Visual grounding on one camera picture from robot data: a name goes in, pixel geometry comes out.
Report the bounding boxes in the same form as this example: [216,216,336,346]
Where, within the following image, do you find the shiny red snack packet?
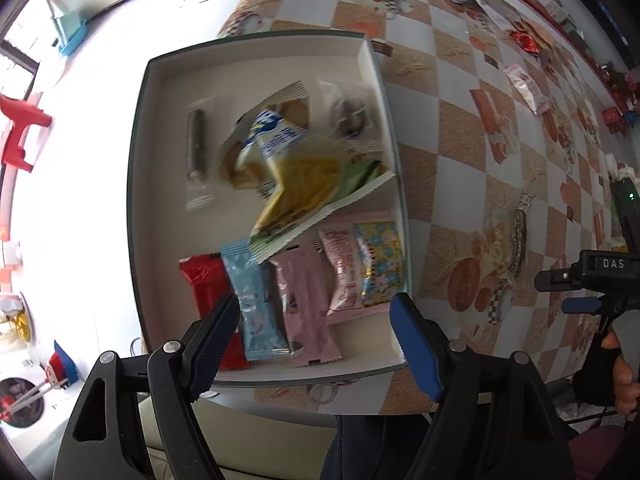
[510,30,542,55]

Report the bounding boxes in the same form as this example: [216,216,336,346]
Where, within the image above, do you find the glass jar with gold contents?
[0,292,36,346]

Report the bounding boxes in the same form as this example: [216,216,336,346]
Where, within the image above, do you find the pale pink snack packet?
[504,62,551,115]

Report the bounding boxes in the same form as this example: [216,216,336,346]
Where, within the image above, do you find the checked printed tablecloth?
[215,0,640,416]

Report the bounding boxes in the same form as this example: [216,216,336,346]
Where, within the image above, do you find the pink printed snack packet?
[319,220,396,326]

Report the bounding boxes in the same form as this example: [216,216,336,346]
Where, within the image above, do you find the plain pink snack packet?
[270,242,343,368]

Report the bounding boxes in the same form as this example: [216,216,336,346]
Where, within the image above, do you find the light blue snack packet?
[220,240,291,361]

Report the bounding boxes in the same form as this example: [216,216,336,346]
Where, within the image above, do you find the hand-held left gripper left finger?
[52,292,241,480]

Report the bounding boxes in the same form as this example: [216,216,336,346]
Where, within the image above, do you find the grey shallow cardboard box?
[127,30,411,388]

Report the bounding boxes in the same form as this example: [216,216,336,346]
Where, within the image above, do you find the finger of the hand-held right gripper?
[561,296,606,316]
[534,267,581,291]

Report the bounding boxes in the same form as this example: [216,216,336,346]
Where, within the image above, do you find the person's dark trousers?
[320,412,436,480]

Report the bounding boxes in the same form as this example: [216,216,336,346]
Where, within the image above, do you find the clear packet with brown stick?
[184,97,217,211]

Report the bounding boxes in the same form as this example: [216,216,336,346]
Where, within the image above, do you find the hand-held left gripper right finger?
[389,291,576,480]

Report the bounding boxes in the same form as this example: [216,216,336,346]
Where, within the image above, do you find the blue red toy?
[42,341,78,386]

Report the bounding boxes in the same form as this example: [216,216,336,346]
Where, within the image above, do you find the small red box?
[602,107,631,133]

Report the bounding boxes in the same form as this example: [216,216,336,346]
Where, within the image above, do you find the clear packet with seeded bar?
[507,192,533,278]

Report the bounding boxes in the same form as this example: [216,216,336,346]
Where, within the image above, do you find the round black red tray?
[0,375,56,428]

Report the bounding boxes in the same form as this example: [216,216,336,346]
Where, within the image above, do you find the clear biscuit packet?
[215,80,313,201]

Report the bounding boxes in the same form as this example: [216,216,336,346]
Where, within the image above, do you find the red plastic stool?
[0,92,53,173]

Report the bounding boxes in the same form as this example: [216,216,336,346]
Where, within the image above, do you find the person's right hand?
[602,327,640,416]

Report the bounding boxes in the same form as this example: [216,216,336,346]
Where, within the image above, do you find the blue plastic dustpan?
[42,10,93,56]

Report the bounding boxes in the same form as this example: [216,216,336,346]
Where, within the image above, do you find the yellow green snack packet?
[247,152,398,263]

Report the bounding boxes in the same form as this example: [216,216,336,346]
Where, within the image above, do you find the clear packet with round snack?
[320,77,381,148]

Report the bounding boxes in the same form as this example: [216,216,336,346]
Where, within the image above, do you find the yellow blue floral snack packet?
[354,221,405,308]

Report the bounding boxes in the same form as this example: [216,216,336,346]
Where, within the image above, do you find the cream leather seat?
[137,385,341,480]

